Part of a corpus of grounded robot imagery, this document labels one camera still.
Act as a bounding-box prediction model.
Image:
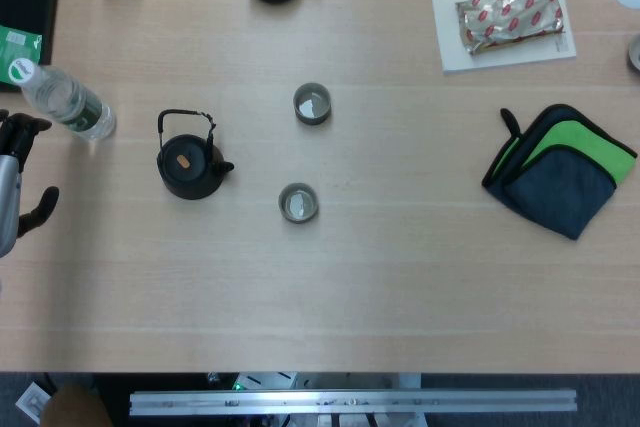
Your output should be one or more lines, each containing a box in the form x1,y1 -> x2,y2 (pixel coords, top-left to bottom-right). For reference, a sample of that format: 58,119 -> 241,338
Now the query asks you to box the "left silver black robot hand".
0,108 -> 60,259

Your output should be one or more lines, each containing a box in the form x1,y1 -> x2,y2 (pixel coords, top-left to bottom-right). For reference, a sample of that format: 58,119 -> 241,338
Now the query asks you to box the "black iron teapot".
156,108 -> 235,202

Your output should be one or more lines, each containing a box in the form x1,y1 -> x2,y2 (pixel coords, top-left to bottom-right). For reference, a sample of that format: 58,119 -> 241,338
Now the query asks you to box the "clear plastic water bottle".
8,57 -> 117,142

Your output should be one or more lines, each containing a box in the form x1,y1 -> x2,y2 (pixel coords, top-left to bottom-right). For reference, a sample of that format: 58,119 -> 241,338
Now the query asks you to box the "grey ceramic teacup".
277,181 -> 320,223
292,82 -> 333,126

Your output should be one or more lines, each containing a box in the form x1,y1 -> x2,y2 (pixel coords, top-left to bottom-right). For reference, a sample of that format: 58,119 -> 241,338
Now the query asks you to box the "green snack packet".
0,25 -> 44,86

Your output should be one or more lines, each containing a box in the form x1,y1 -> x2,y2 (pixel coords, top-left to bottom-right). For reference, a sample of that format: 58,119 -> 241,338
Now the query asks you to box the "white floor socket box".
14,381 -> 52,423

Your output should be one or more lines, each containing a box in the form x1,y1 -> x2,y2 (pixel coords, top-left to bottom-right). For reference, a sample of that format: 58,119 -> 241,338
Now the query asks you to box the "orange brown seat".
40,384 -> 114,427

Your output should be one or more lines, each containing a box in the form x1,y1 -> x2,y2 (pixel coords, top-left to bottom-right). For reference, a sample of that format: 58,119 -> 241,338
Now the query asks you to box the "white notebook orange edge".
430,0 -> 577,75

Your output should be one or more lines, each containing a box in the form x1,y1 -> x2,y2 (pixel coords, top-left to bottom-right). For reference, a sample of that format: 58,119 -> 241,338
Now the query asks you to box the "silver foil tea package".
454,0 -> 566,56

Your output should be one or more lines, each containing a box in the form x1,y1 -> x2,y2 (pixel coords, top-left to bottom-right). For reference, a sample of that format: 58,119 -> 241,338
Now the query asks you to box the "folded grey green cloth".
481,103 -> 639,242

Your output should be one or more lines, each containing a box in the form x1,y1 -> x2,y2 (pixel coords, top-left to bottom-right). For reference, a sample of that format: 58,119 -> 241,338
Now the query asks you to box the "small dark ceramic bowl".
626,33 -> 640,73

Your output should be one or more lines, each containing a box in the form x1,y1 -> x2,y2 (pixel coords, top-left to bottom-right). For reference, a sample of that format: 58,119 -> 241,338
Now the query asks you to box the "aluminium rail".
128,388 -> 579,418

